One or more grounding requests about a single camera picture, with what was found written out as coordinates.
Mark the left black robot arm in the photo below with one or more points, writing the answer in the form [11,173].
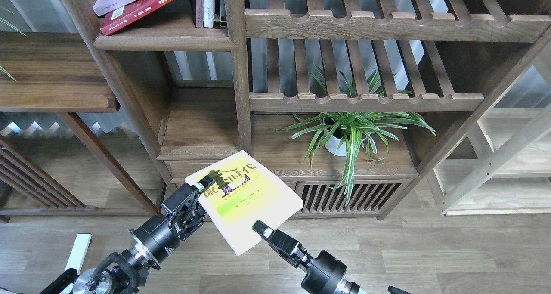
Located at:
[114,275]

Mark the white bar on floor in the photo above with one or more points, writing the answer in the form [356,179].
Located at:
[78,252]

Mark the red cover book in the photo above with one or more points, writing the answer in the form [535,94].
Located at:
[126,15]

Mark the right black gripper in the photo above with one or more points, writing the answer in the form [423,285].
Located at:
[324,274]

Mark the dark brown upright book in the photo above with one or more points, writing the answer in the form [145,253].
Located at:
[199,10]

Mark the white upright book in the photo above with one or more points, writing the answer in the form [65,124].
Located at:
[208,13]

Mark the white plant pot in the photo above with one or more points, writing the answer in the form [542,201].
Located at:
[333,144]

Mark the dark green upright book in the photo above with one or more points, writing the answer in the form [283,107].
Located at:
[222,14]

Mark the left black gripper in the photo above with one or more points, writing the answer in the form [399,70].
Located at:
[154,239]

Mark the dark wooden bookshelf cabinet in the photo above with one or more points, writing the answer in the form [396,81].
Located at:
[197,95]

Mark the light wooden shelf rack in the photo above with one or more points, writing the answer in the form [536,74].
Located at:
[511,174]

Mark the green leaves at left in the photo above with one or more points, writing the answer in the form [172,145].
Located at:
[12,28]

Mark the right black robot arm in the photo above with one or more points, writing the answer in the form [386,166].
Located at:
[357,289]

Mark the yellow green book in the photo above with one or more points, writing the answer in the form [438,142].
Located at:
[245,191]

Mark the green spider plant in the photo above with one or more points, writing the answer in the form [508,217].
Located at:
[350,131]

